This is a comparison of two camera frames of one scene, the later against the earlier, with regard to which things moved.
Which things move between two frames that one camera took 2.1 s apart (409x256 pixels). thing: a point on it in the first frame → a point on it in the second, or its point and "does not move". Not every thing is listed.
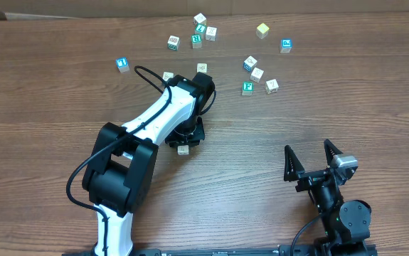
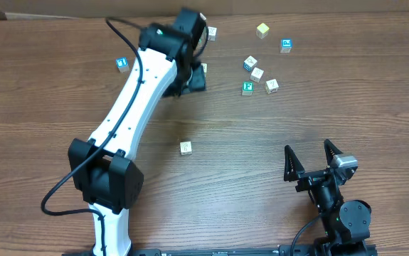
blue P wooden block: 286,45 does not move
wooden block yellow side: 202,67 does not move
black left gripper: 185,140 → 197,82
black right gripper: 315,178 does not move
